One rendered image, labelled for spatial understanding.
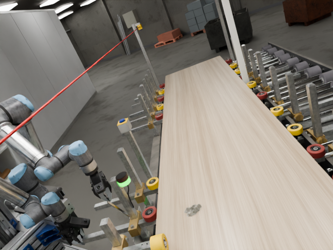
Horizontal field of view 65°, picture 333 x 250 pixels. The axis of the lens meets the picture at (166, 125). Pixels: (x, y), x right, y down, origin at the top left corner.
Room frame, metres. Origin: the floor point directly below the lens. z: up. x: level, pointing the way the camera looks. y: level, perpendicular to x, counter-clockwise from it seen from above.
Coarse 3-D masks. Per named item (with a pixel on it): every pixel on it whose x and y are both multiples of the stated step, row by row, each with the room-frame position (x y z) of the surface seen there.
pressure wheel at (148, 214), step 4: (148, 208) 1.10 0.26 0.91; (152, 208) 1.09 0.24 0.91; (156, 208) 1.08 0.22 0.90; (144, 212) 1.09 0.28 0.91; (148, 212) 1.07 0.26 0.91; (152, 212) 1.07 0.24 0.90; (156, 212) 1.06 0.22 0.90; (144, 216) 1.06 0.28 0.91; (148, 216) 1.05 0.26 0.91; (152, 216) 1.04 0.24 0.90; (156, 216) 1.05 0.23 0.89; (148, 220) 1.04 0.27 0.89; (152, 220) 1.04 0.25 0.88
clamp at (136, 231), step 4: (140, 212) 1.17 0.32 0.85; (140, 216) 1.14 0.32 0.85; (132, 220) 1.11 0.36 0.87; (136, 220) 1.10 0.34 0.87; (132, 224) 1.08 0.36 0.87; (136, 224) 1.07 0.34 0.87; (128, 228) 1.07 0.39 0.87; (136, 228) 1.04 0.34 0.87; (140, 228) 1.08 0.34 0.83; (132, 232) 1.05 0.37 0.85; (136, 232) 1.05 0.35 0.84; (140, 232) 1.05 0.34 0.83; (132, 236) 1.05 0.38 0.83
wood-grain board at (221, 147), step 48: (192, 96) 2.44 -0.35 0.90; (240, 96) 1.98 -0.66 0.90; (192, 144) 1.55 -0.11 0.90; (240, 144) 1.33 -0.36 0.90; (288, 144) 1.15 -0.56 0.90; (192, 192) 1.09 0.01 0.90; (240, 192) 0.96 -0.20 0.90; (288, 192) 0.84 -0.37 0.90; (192, 240) 0.81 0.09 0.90; (240, 240) 0.72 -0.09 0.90; (288, 240) 0.64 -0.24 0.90
